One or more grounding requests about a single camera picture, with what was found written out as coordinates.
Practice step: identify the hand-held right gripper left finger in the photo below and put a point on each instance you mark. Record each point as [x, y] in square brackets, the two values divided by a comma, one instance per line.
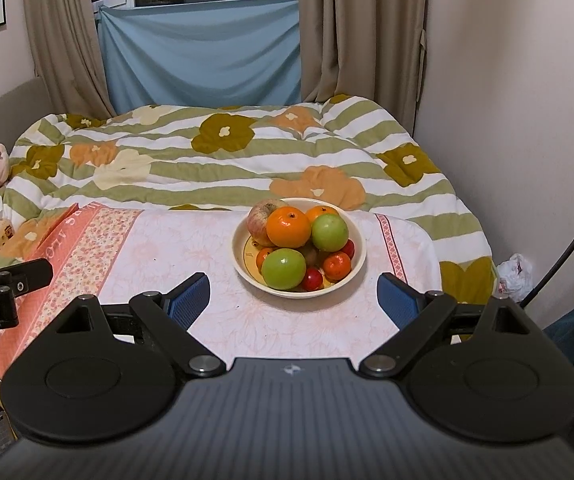
[189, 300]

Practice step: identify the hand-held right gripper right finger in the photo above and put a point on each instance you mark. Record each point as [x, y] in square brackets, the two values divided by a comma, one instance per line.
[397, 300]

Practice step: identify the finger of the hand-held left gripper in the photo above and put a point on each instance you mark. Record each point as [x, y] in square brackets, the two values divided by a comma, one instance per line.
[22, 275]

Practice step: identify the cream ceramic bowl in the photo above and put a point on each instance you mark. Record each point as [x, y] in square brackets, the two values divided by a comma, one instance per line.
[244, 260]

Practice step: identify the red tomato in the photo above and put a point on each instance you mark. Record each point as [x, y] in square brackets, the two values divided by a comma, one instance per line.
[349, 250]
[312, 280]

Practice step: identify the orange with green stem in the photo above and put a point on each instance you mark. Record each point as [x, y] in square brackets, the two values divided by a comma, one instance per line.
[337, 266]

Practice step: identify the small orange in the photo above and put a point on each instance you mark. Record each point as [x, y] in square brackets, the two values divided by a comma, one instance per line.
[263, 256]

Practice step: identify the green apple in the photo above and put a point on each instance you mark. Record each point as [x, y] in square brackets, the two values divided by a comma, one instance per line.
[283, 269]
[329, 232]

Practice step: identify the brown kiwi with sticker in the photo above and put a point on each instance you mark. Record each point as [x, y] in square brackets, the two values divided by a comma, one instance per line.
[309, 256]

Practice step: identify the pink floral tablecloth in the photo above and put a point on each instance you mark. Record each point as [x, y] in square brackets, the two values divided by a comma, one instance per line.
[192, 250]

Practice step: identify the red yellow apple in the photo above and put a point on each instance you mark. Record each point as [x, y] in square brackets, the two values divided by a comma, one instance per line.
[261, 222]

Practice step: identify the white plastic bag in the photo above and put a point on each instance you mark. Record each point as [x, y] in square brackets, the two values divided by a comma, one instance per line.
[514, 275]

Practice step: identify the floral striped blanket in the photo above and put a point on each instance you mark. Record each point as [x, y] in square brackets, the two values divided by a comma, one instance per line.
[192, 160]

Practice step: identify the grey upholstered headboard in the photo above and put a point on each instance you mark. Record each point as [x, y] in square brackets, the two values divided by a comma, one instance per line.
[2, 110]

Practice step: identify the beige curtain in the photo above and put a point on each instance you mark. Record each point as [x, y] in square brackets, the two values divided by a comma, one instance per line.
[362, 30]
[62, 35]

